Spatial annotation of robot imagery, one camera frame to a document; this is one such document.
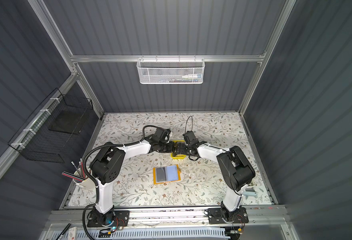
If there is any yellow leather card holder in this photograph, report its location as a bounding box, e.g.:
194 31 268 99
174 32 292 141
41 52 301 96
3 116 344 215
153 165 181 185

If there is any aluminium front rail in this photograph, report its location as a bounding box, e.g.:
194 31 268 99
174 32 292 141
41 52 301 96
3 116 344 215
44 205 291 230

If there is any pen holder with pens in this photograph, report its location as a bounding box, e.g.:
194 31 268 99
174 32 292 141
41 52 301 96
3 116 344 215
62 159 96 190

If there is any white tube in basket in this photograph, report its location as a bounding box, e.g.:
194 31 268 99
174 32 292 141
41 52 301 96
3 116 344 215
181 74 203 81

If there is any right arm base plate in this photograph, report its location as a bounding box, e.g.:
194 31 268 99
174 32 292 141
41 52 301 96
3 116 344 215
203 207 249 225

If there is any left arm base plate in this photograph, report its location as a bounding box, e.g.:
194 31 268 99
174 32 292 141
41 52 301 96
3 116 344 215
86 210 131 228

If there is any black pen foreground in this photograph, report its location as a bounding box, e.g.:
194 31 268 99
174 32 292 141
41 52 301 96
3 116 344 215
56 224 71 240

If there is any white small box foreground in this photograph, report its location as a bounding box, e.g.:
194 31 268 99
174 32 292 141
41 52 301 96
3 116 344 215
68 227 78 240

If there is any black wire mesh basket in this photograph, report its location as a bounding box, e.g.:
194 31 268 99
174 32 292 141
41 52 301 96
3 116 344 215
8 90 94 164

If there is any yellow plastic card tray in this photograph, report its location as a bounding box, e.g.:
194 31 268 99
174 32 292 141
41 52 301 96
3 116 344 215
171 140 186 160

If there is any black corrugated cable left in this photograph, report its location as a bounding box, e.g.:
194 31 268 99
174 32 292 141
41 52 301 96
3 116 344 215
81 125 159 240

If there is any white wire mesh basket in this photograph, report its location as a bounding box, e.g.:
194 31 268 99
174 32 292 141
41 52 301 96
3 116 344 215
137 60 205 85

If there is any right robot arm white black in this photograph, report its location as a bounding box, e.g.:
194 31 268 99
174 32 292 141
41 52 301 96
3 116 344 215
172 131 255 214

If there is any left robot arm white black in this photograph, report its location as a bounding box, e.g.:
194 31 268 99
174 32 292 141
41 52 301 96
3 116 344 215
83 125 173 215

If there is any black pad in basket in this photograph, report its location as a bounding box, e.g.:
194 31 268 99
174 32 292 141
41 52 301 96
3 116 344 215
48 111 88 135

